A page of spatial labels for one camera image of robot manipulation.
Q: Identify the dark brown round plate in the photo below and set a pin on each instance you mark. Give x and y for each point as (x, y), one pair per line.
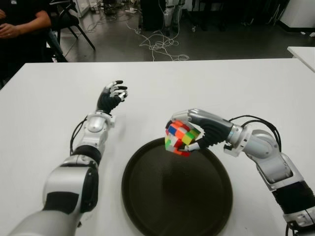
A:
(177, 196)

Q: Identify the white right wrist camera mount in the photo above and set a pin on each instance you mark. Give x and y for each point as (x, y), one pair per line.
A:
(231, 150)

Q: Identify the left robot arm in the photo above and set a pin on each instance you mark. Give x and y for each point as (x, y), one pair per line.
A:
(66, 182)

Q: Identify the black wheeled rack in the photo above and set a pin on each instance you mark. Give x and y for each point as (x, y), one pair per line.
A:
(204, 14)

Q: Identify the white power strip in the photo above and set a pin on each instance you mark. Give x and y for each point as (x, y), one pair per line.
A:
(138, 31)

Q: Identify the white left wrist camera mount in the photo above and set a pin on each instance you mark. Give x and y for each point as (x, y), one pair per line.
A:
(112, 121)

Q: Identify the multicoloured Rubik's cube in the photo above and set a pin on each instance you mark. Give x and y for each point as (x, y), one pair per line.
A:
(180, 137)

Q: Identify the person in black shirt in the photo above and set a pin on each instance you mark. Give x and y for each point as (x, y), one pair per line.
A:
(19, 37)

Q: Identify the white cabinet with black base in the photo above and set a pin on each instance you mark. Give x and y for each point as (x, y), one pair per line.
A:
(300, 12)

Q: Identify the black swivel chair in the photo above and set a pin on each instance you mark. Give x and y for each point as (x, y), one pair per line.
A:
(51, 52)

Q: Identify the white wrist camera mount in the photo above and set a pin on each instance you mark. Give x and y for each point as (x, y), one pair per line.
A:
(112, 121)
(231, 150)

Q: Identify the white side table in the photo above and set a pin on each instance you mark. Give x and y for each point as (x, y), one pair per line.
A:
(305, 55)

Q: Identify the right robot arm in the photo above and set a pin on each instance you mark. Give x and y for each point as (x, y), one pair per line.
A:
(268, 147)

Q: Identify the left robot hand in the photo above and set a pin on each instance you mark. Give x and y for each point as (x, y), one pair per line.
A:
(107, 100)

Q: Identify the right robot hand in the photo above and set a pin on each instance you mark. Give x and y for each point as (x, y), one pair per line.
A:
(214, 127)

